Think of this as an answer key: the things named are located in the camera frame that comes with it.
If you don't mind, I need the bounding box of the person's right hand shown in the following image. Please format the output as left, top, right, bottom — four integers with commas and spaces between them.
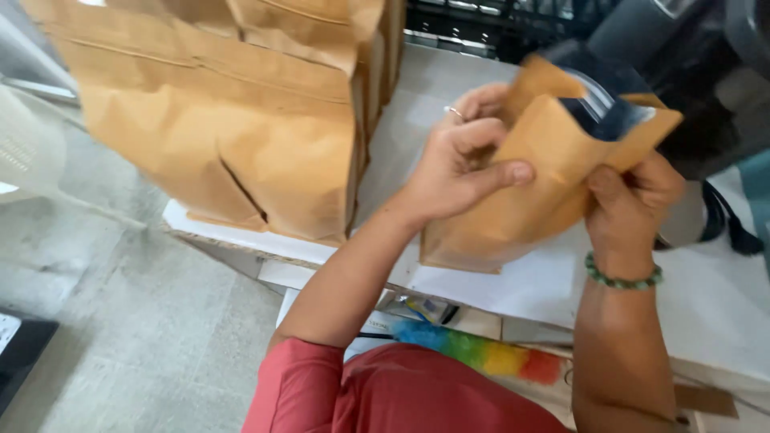
584, 151, 687, 279

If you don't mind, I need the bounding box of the white paper sheet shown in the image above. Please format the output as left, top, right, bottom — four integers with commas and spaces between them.
409, 243, 578, 328

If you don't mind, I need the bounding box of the person's red shirt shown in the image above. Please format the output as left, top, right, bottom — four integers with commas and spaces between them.
242, 338, 569, 433

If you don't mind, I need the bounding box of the white plastic chair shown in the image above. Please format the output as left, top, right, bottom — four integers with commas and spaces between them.
0, 12, 145, 229

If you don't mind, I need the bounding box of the black appliance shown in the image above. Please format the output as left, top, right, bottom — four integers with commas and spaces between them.
541, 0, 770, 181

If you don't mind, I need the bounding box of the brown paper pouch with window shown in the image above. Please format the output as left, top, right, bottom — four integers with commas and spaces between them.
419, 55, 684, 274

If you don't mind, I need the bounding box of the black box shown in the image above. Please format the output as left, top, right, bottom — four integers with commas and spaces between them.
0, 313, 60, 416

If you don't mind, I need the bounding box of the rainbow feather duster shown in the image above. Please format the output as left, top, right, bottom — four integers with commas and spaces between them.
392, 319, 563, 386

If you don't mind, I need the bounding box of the black cable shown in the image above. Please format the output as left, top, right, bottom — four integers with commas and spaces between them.
701, 180, 765, 256

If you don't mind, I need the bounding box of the stack of large brown paper bags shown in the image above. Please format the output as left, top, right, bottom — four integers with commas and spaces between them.
20, 0, 407, 245

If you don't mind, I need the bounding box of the person's left hand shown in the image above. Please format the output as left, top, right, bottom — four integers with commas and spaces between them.
399, 83, 535, 222

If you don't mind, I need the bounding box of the green bead bracelet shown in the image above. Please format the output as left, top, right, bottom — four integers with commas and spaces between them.
585, 251, 664, 291

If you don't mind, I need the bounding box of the small clutter under table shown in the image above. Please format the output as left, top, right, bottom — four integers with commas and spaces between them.
385, 295, 461, 326

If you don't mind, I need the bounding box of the black plastic crate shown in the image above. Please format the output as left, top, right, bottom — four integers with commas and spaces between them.
404, 0, 620, 64

